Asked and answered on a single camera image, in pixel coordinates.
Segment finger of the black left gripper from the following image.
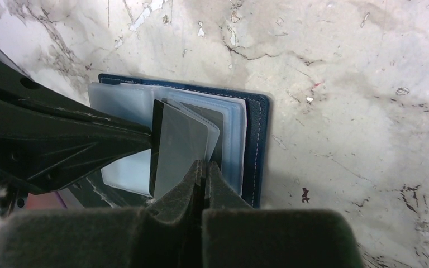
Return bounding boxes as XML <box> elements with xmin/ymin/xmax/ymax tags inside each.
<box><xmin>0</xmin><ymin>61</ymin><xmax>151</xmax><ymax>135</ymax></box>
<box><xmin>0</xmin><ymin>99</ymin><xmax>151</xmax><ymax>194</ymax></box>

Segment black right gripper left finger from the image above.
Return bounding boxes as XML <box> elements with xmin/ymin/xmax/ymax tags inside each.
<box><xmin>0</xmin><ymin>161</ymin><xmax>204</xmax><ymax>267</ymax></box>

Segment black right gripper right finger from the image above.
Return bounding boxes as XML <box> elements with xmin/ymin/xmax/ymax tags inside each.
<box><xmin>202</xmin><ymin>163</ymin><xmax>363</xmax><ymax>267</ymax></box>

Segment black gold-lined card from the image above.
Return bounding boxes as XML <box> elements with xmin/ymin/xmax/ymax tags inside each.
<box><xmin>149</xmin><ymin>98</ymin><xmax>220</xmax><ymax>199</ymax></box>

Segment navy blue card holder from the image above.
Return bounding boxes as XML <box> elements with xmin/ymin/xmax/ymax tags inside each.
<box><xmin>88</xmin><ymin>73</ymin><xmax>271</xmax><ymax>209</ymax></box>

